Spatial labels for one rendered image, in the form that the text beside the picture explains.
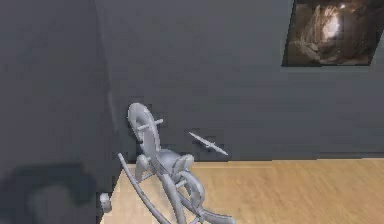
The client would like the small grey round knob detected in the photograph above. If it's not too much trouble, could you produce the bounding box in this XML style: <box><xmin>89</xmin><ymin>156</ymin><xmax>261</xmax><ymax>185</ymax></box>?
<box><xmin>99</xmin><ymin>192</ymin><xmax>113</xmax><ymax>213</ymax></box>

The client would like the grey pointed blade shape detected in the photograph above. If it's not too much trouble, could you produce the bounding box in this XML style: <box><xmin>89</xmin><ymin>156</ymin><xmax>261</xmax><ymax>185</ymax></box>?
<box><xmin>188</xmin><ymin>131</ymin><xmax>230</xmax><ymax>157</ymax></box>

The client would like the brown framed wall picture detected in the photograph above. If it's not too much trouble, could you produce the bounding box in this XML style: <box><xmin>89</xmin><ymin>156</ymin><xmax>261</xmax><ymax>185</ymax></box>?
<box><xmin>281</xmin><ymin>0</ymin><xmax>384</xmax><ymax>68</ymax></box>

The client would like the grey rocking horse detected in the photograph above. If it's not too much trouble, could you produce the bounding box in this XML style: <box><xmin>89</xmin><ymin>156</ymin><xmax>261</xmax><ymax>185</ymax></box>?
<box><xmin>117</xmin><ymin>102</ymin><xmax>237</xmax><ymax>224</ymax></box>

